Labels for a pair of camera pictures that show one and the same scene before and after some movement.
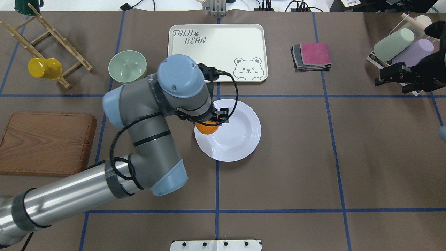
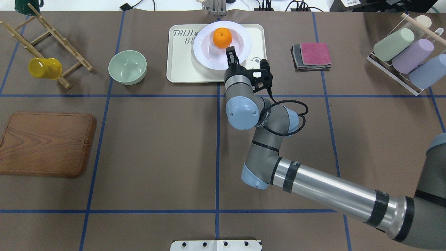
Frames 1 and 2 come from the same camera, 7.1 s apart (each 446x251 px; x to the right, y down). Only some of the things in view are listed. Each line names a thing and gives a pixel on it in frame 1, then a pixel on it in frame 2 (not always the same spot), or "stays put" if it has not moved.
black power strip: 292,9 stays put
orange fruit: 206,129 to 222,38
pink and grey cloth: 311,56 stays put
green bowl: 125,66 stays put
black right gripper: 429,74 to 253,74
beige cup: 423,20 stays put
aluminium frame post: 216,7 stays put
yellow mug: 50,68 stays put
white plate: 235,141 to 210,56
